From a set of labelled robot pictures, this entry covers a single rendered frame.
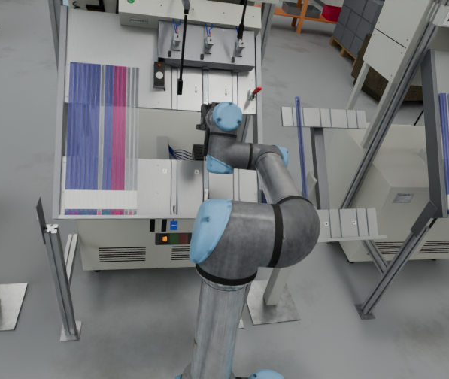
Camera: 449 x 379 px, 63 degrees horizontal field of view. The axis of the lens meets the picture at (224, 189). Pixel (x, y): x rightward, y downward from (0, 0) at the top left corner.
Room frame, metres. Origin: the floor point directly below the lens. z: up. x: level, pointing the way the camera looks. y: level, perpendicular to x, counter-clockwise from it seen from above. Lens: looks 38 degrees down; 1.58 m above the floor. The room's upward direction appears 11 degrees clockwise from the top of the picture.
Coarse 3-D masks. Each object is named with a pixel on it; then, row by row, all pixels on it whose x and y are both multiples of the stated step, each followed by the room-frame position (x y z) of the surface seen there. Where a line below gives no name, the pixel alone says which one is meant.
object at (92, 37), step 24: (72, 24) 1.25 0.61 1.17; (96, 24) 1.28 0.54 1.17; (72, 48) 1.19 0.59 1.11; (96, 48) 1.22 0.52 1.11; (120, 48) 1.25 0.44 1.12; (144, 48) 1.28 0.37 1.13; (144, 72) 1.22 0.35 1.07; (168, 72) 1.25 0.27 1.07; (192, 72) 1.27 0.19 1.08; (216, 72) 1.30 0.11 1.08; (240, 72) 1.34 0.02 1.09; (144, 96) 1.16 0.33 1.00; (168, 96) 1.19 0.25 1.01; (192, 96) 1.21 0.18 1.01; (216, 96) 1.24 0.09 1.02; (240, 96) 1.27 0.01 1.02
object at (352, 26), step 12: (348, 0) 6.11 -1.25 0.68; (360, 0) 5.74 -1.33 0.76; (372, 0) 5.46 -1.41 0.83; (384, 0) 5.65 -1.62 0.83; (348, 12) 5.97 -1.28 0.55; (360, 12) 5.62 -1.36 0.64; (372, 12) 5.32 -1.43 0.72; (336, 24) 6.24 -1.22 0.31; (348, 24) 5.87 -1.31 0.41; (360, 24) 5.52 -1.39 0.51; (372, 24) 5.24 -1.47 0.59; (336, 36) 6.11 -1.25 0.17; (348, 36) 5.73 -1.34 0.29; (360, 36) 5.41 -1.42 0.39; (348, 48) 5.61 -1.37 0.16; (360, 48) 5.29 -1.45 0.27
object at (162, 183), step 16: (64, 160) 0.93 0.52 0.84; (144, 160) 1.01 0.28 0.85; (160, 160) 1.02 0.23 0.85; (176, 160) 1.04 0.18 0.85; (192, 160) 1.05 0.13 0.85; (64, 176) 0.89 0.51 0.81; (144, 176) 0.97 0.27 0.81; (160, 176) 0.98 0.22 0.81; (176, 176) 1.00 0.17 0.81; (192, 176) 1.02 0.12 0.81; (208, 176) 1.03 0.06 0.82; (224, 176) 1.05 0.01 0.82; (240, 176) 1.07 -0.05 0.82; (256, 176) 1.09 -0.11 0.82; (64, 192) 0.86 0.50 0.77; (144, 192) 0.93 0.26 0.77; (160, 192) 0.95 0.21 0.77; (176, 192) 0.96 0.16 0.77; (192, 192) 0.98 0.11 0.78; (208, 192) 0.99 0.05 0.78; (224, 192) 1.01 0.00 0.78; (240, 192) 1.03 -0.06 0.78; (256, 192) 1.05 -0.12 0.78; (64, 208) 0.82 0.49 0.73; (144, 208) 0.89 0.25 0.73; (160, 208) 0.91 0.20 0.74; (176, 208) 0.92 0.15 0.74; (192, 208) 0.94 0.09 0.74
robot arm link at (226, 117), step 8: (224, 104) 0.88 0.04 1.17; (232, 104) 0.88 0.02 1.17; (216, 112) 0.86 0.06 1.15; (224, 112) 0.86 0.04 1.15; (232, 112) 0.87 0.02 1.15; (240, 112) 0.88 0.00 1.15; (208, 120) 0.93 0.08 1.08; (216, 120) 0.85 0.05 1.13; (224, 120) 0.85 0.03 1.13; (232, 120) 0.86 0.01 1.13; (240, 120) 0.87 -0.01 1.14; (216, 128) 0.86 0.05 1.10; (224, 128) 0.85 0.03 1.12; (232, 128) 0.85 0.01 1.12
